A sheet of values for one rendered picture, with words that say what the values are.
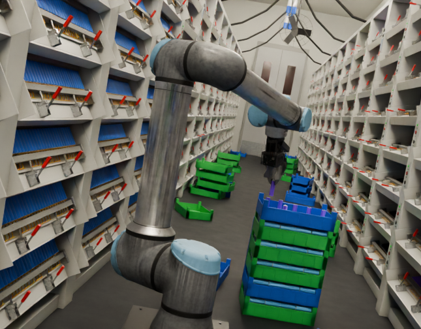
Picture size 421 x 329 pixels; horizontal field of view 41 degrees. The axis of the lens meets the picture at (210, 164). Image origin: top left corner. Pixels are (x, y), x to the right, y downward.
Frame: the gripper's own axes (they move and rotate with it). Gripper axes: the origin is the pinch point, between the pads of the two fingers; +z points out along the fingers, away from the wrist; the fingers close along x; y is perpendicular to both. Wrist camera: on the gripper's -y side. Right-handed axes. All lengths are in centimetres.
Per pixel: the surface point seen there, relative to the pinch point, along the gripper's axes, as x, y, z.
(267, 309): 10, 19, 48
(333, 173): -64, -291, 95
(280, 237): 10.0, 11.2, 18.5
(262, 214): 2.2, 13.5, 9.7
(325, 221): 24.1, 0.9, 11.5
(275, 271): 10.6, 14.6, 32.4
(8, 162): -19, 119, -36
